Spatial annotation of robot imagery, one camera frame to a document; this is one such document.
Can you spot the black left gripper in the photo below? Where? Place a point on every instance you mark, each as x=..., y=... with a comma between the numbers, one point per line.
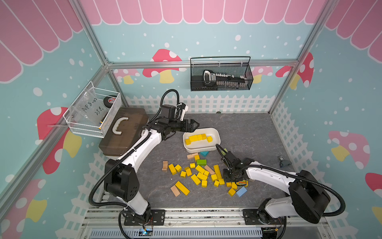
x=185, y=129

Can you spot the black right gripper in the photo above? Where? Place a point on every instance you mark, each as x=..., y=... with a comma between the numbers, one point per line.
x=225, y=179

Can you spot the rainbow striped block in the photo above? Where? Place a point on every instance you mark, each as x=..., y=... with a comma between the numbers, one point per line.
x=244, y=183

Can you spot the long yellow block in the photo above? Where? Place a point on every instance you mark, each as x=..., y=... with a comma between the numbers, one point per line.
x=217, y=172
x=182, y=188

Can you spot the white oval plastic tub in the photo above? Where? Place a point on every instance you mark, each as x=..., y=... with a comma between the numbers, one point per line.
x=202, y=145

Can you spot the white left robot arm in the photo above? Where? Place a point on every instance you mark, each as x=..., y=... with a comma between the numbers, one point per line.
x=120, y=178

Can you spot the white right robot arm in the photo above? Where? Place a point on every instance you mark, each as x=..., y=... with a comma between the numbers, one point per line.
x=306, y=197

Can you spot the light blue block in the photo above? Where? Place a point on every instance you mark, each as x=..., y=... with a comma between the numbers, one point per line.
x=240, y=192

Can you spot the tan slanted block centre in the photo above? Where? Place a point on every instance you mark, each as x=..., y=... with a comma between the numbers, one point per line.
x=211, y=171

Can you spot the green rectangular block centre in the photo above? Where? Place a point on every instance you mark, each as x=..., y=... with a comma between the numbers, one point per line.
x=201, y=162

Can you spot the teal triangular block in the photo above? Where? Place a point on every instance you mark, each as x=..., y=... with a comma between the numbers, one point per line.
x=204, y=153

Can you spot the tan long block near tub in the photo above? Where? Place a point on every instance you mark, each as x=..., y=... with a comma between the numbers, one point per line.
x=190, y=156

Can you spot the brown lidded storage box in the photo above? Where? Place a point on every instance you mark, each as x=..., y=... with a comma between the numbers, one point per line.
x=124, y=132

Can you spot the brown small block left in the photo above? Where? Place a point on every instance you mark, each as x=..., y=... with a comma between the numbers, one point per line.
x=165, y=166

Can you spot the grey blue clamp tool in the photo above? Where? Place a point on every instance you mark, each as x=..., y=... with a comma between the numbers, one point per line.
x=284, y=162

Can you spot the tan wooden block bottom left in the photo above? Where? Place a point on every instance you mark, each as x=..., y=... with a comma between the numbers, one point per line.
x=175, y=191

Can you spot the black tape roll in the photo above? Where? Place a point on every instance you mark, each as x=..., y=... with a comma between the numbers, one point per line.
x=108, y=101

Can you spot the black wire mesh basket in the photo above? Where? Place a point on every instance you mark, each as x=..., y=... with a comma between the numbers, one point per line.
x=224, y=73

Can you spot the clear wire wall basket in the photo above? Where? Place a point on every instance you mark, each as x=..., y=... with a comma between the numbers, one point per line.
x=88, y=116

